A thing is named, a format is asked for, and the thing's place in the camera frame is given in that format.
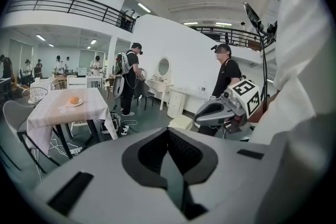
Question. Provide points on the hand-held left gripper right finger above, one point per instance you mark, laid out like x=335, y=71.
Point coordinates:
x=236, y=178

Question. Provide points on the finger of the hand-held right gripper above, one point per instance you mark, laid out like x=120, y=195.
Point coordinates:
x=215, y=118
x=219, y=101

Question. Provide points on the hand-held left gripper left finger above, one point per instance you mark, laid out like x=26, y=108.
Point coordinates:
x=105, y=165

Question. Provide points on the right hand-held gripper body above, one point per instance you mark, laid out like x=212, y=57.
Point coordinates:
x=244, y=97

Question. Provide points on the white plate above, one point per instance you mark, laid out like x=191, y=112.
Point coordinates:
x=80, y=103

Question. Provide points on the orange fruit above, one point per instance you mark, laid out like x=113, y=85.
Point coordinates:
x=74, y=100

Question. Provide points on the person's right forearm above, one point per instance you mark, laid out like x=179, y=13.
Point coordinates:
x=262, y=110

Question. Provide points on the person's right hand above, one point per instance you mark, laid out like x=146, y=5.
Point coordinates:
x=239, y=122

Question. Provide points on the white power strip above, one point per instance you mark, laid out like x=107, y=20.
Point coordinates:
x=76, y=150

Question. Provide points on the white quilted stool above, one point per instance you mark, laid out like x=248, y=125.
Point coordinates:
x=181, y=122

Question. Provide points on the black white bag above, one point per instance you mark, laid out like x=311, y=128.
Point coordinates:
x=111, y=123

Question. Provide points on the white round cabinet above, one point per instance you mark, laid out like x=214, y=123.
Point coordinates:
x=175, y=103

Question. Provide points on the black-legged table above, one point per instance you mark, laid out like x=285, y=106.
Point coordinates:
x=63, y=140

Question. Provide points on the table with patterned tablecloth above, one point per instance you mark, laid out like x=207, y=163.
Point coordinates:
x=89, y=110

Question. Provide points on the white vanity table with mirror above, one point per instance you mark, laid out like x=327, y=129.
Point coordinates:
x=160, y=85

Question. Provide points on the white flower-shaped placemat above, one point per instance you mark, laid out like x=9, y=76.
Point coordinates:
x=65, y=109

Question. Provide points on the person's white shirt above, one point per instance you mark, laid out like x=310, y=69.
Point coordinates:
x=302, y=60

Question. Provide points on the black balcony railing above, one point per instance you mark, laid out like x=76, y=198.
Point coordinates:
x=228, y=29
x=69, y=5

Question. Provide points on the black chair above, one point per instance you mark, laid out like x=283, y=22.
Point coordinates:
x=144, y=91

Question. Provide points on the white grey shell device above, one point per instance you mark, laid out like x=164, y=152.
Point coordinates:
x=118, y=86

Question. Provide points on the black mast rig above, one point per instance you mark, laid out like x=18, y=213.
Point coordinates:
x=251, y=13

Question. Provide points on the white wooden chair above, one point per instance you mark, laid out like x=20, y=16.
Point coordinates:
x=77, y=82

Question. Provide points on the table with white checked cloth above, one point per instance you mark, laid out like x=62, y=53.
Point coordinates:
x=42, y=84

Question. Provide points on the grey shell chair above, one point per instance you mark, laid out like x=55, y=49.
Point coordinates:
x=14, y=115

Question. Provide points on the ceiling strip light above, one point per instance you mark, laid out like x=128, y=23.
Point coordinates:
x=144, y=8
x=40, y=37
x=93, y=41

